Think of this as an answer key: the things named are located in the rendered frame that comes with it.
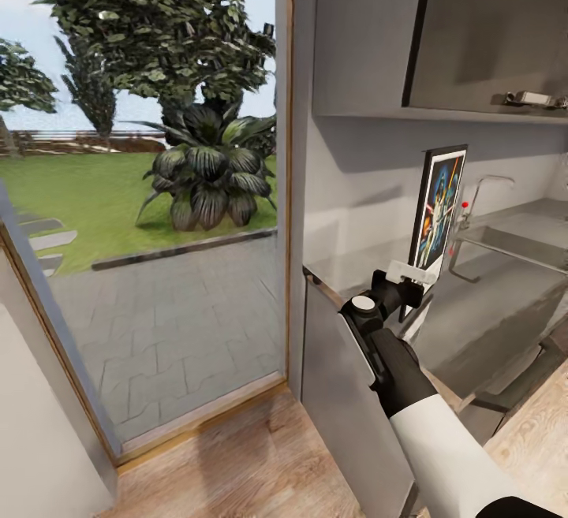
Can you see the drop in sink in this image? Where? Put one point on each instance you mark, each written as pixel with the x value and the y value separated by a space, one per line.
pixel 533 238

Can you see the cabinet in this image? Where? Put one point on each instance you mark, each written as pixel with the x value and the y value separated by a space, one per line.
pixel 442 60

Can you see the fixed window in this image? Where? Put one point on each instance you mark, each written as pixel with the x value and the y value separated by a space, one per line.
pixel 145 202

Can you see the dishwasher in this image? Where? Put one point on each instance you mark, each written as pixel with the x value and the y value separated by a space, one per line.
pixel 483 414

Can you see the poster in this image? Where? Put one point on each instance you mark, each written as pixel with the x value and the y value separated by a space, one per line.
pixel 442 171

